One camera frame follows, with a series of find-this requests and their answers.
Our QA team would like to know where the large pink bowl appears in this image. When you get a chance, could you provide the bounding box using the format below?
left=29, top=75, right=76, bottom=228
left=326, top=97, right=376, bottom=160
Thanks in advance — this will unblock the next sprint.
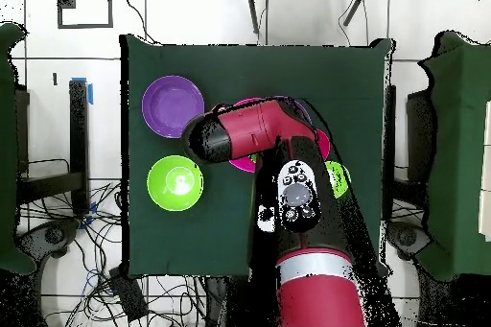
left=227, top=97, right=268, bottom=175

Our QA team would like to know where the large green bowl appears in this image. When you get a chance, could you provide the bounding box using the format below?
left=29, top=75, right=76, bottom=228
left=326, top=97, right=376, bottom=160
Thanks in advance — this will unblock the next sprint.
left=146, top=154, right=205, bottom=212

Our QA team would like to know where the dark green tablecloth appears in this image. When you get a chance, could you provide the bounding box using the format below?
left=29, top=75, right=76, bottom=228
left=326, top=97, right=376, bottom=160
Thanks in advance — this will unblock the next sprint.
left=119, top=33, right=396, bottom=280

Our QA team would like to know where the small green bowl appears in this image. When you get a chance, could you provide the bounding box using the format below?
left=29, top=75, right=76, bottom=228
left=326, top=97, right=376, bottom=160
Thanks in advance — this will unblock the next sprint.
left=324, top=160, right=353, bottom=200

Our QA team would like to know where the black stand with blue tape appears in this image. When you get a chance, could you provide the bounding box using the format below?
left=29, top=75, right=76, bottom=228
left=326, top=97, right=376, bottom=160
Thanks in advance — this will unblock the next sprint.
left=16, top=76, right=95, bottom=216

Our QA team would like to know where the black floor stand base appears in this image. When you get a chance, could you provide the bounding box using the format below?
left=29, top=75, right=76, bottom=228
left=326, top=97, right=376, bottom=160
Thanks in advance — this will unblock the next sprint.
left=386, top=220, right=433, bottom=261
left=14, top=217, right=82, bottom=261

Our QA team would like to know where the black power box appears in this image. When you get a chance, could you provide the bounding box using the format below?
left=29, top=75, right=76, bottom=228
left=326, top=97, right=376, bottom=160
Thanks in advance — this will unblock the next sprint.
left=107, top=266, right=150, bottom=323

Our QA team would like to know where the green covered side table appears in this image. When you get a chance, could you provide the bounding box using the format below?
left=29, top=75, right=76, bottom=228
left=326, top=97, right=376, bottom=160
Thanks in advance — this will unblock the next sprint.
left=0, top=21, right=37, bottom=276
left=415, top=30, right=491, bottom=283

